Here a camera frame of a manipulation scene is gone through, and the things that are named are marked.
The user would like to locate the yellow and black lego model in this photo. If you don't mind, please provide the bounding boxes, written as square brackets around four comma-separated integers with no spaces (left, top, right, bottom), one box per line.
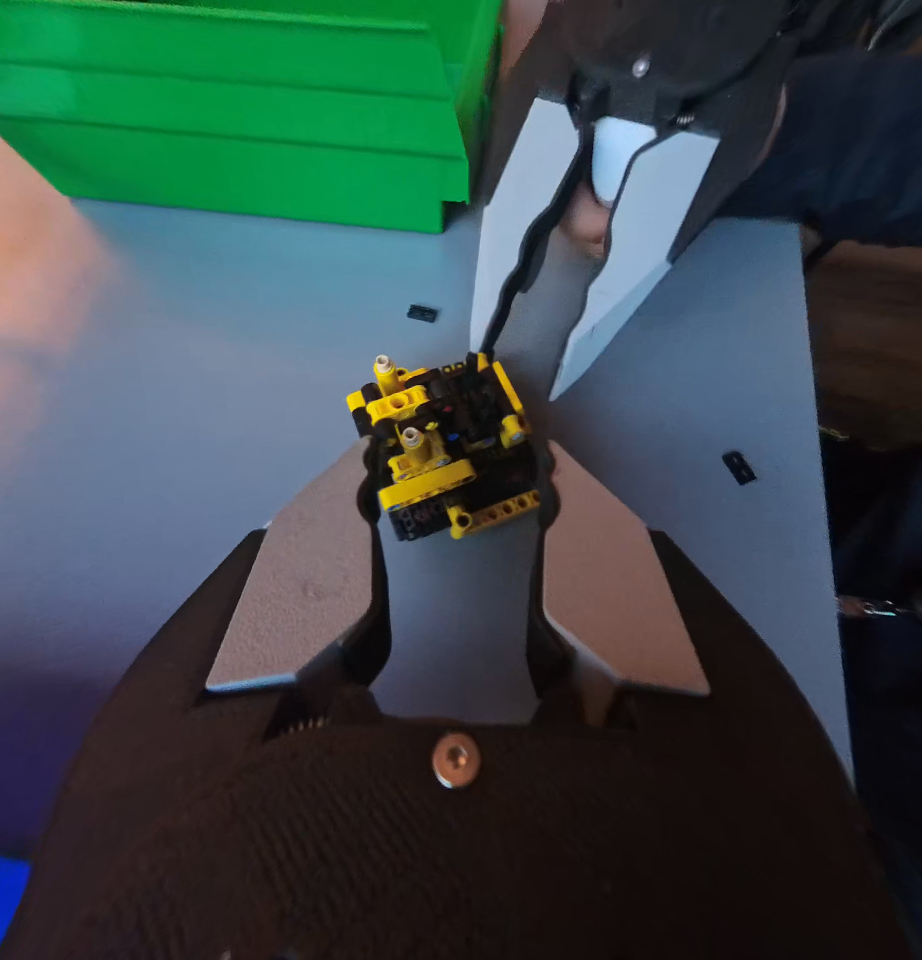
[346,352,543,543]

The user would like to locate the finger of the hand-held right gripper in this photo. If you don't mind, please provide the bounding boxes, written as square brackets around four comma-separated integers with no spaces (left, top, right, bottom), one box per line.
[468,96,587,357]
[548,131,722,403]

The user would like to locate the person's right hand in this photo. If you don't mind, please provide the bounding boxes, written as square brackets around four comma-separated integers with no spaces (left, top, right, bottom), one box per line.
[560,183,612,260]

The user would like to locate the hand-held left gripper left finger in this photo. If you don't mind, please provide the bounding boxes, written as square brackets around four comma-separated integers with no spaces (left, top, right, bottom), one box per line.
[204,437,395,695]

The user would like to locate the metal keychain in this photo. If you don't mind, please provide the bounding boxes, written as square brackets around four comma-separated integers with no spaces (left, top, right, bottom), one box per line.
[838,594,922,622]

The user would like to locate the stacked green plastic bins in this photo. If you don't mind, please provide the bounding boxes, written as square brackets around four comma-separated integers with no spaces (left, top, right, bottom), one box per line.
[0,0,503,235]

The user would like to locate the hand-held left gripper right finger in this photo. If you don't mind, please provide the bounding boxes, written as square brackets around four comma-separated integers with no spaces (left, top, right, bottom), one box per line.
[528,440,713,729]

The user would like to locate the person's right forearm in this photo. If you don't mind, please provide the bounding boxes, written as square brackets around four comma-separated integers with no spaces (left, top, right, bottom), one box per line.
[719,52,922,245]

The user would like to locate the blue plastic bin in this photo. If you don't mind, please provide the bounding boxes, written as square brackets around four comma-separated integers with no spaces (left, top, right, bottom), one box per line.
[0,851,33,960]

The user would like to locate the person's leg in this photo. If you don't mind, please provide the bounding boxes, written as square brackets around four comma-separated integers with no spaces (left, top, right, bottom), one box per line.
[821,435,922,960]

